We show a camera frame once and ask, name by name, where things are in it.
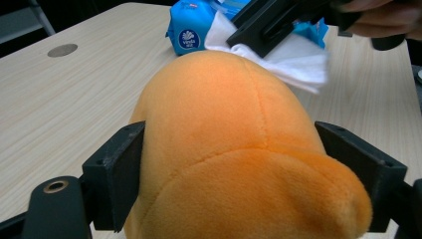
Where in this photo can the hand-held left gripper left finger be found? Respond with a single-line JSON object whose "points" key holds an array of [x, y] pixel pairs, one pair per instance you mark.
{"points": [[114, 179]]}

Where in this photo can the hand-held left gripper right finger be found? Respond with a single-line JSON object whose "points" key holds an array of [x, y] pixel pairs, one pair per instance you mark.
{"points": [[368, 176]]}

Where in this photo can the white wet wipe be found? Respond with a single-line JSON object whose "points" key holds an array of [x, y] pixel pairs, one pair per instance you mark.
{"points": [[298, 64]]}

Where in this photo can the blue wet wipe pack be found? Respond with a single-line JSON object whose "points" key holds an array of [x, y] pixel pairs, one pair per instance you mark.
{"points": [[189, 23]]}

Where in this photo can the orange plush toy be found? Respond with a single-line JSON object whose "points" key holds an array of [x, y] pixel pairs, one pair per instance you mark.
{"points": [[232, 132]]}

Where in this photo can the grey table grommet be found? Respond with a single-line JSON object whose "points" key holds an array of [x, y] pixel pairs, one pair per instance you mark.
{"points": [[62, 50]]}

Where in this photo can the white metal stand frame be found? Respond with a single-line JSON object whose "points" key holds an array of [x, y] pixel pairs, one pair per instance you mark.
{"points": [[20, 28]]}

